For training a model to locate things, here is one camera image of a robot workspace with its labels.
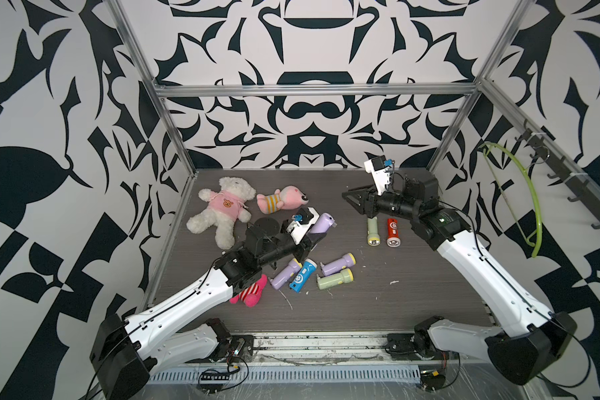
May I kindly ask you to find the pink striped plush toy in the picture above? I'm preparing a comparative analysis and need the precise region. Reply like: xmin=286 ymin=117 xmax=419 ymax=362
xmin=256 ymin=185 xmax=308 ymax=215

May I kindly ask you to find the purple flashlight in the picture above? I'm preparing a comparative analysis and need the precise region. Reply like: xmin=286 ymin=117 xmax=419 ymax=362
xmin=321 ymin=253 xmax=356 ymax=277
xmin=269 ymin=258 xmax=303 ymax=290
xmin=308 ymin=213 xmax=336 ymax=234

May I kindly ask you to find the black hook rack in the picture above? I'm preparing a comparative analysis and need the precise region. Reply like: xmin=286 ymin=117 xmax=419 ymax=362
xmin=513 ymin=119 xmax=600 ymax=230

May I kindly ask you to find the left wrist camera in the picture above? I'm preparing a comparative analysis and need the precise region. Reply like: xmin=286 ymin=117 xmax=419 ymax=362
xmin=285 ymin=206 xmax=319 ymax=245

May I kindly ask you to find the blue flashlight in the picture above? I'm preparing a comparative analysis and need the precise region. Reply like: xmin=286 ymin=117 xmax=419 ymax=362
xmin=289 ymin=258 xmax=318 ymax=293

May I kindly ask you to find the green flashlight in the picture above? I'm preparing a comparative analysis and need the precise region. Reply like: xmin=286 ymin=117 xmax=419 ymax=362
xmin=317 ymin=268 xmax=354 ymax=290
xmin=367 ymin=217 xmax=381 ymax=247

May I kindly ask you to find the white teddy pink shirt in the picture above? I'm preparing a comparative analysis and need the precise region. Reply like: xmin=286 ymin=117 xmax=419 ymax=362
xmin=186 ymin=177 xmax=256 ymax=250

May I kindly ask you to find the red flashlight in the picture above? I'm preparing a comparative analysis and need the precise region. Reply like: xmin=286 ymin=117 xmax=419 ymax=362
xmin=386 ymin=218 xmax=402 ymax=248

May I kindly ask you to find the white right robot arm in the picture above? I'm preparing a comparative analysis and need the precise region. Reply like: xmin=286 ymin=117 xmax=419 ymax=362
xmin=342 ymin=175 xmax=577 ymax=385

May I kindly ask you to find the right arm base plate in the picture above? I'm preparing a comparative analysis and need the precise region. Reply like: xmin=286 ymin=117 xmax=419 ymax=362
xmin=383 ymin=333 xmax=458 ymax=361

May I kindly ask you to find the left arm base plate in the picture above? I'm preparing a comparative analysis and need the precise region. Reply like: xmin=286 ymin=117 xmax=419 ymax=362
xmin=203 ymin=335 xmax=255 ymax=363

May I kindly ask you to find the glasses doll plush toy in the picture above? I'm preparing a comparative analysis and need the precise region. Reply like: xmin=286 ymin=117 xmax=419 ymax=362
xmin=229 ymin=274 xmax=268 ymax=308

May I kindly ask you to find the green curved tube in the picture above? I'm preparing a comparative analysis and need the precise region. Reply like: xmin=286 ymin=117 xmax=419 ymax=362
xmin=479 ymin=142 xmax=544 ymax=258

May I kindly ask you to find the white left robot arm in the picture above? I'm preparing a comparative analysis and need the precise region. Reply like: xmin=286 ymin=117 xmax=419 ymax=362
xmin=89 ymin=207 xmax=336 ymax=399

